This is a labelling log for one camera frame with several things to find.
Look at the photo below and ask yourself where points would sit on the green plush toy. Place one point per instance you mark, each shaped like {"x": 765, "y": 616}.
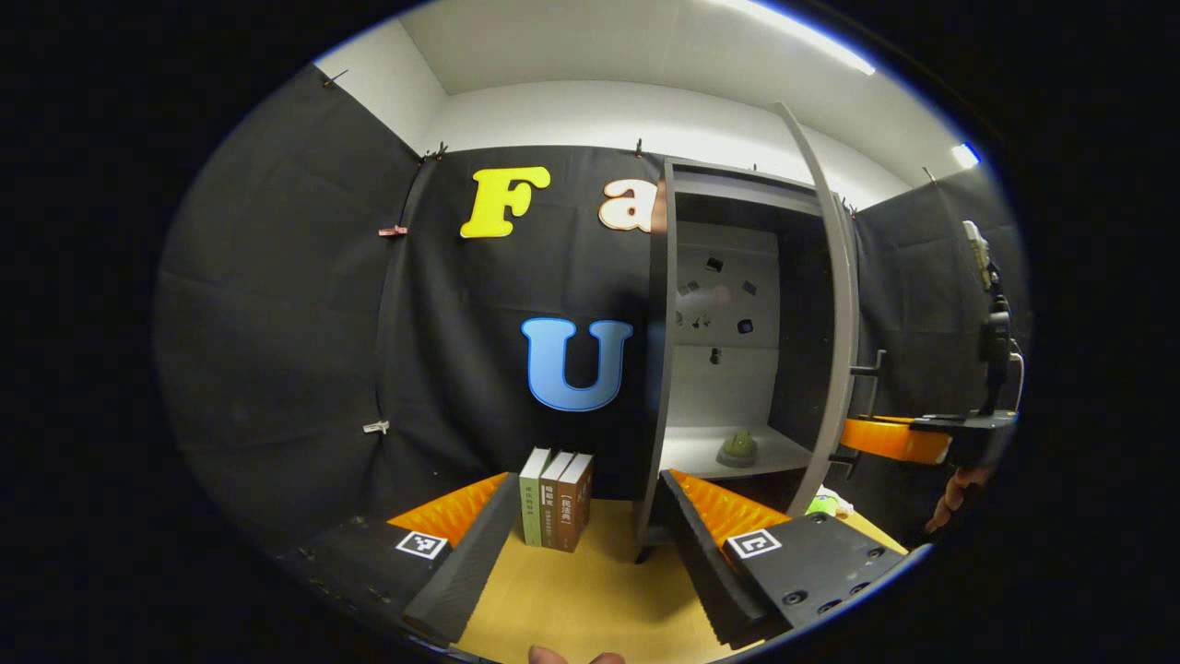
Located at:
{"x": 823, "y": 505}

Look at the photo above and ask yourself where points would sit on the brown book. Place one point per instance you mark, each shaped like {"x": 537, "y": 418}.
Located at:
{"x": 550, "y": 512}
{"x": 573, "y": 512}

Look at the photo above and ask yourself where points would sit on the red clip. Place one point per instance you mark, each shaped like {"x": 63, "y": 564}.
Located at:
{"x": 393, "y": 231}

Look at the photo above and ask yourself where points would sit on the green bottle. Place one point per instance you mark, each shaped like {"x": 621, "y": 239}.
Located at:
{"x": 737, "y": 447}

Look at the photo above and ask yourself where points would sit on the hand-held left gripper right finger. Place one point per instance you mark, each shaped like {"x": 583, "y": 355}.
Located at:
{"x": 705, "y": 576}

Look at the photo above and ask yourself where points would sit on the ceiling light strip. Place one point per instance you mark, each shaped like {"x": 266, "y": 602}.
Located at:
{"x": 965, "y": 155}

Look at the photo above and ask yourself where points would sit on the black backdrop cloth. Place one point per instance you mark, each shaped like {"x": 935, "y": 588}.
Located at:
{"x": 277, "y": 323}

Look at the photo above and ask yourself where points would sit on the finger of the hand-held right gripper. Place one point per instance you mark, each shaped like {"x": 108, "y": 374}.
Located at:
{"x": 894, "y": 438}

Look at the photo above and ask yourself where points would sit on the dark grey cabinet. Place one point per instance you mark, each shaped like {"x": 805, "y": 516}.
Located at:
{"x": 728, "y": 387}

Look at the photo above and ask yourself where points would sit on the white clip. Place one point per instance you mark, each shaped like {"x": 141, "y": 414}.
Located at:
{"x": 376, "y": 426}

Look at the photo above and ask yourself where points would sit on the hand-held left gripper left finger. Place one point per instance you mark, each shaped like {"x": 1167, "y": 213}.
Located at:
{"x": 470, "y": 572}

